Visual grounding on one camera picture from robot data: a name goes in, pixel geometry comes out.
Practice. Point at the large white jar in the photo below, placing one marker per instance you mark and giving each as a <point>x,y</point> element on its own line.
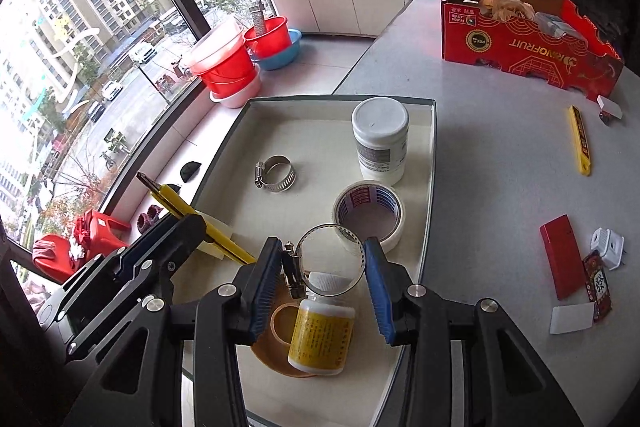
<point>380,127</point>

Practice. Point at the red flat box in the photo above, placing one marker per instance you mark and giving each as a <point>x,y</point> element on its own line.
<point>562,257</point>

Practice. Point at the small white pad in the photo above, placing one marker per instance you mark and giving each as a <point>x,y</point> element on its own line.
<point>220,227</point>

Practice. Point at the cream masking tape roll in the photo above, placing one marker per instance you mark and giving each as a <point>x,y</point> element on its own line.
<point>397,227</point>

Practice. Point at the stack of red buckets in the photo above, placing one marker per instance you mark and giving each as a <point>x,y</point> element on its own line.
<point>222,62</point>

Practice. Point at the small red white box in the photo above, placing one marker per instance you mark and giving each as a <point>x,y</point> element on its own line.
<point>610,106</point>

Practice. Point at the red plastic basin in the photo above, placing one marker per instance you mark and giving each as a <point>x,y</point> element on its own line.
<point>270,37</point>

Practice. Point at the small black object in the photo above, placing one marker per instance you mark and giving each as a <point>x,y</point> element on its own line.
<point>189,170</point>

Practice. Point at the tan crumpled paper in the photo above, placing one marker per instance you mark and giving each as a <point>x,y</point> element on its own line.
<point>502,4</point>

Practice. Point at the white tray grey rim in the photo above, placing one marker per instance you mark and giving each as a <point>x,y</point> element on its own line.
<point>310,147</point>

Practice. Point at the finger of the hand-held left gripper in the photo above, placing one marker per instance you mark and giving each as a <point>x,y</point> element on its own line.
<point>185,237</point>
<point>135,252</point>

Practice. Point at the brown tape roll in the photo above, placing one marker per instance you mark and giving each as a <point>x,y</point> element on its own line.
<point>265,352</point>

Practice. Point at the yellow utility knife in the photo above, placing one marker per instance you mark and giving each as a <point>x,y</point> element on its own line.
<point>175,202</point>

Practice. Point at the dark red slippers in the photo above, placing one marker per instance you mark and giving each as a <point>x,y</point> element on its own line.
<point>150,219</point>

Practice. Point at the blue plastic basin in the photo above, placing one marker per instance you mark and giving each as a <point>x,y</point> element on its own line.
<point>285,57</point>

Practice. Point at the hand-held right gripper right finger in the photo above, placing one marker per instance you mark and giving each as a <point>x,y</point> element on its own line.
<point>377,287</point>

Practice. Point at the red cardboard box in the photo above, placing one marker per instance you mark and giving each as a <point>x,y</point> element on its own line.
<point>525,47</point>

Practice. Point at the red plastic stool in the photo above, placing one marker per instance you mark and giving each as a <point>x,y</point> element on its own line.
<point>100,232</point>

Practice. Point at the white bottle yellow label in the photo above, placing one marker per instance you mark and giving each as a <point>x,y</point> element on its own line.
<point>320,332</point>

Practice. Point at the red printed packet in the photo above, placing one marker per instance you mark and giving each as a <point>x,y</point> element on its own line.
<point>600,289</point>

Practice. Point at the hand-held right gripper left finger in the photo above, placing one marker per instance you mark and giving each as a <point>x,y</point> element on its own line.
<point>265,287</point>

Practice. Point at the pink plastic basin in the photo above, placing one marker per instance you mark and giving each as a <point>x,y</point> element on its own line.
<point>235,99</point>

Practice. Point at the white plug adapter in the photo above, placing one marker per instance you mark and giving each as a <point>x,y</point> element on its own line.
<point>607,247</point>

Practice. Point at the clear plastic packet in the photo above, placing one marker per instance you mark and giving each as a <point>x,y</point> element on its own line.
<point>552,24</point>

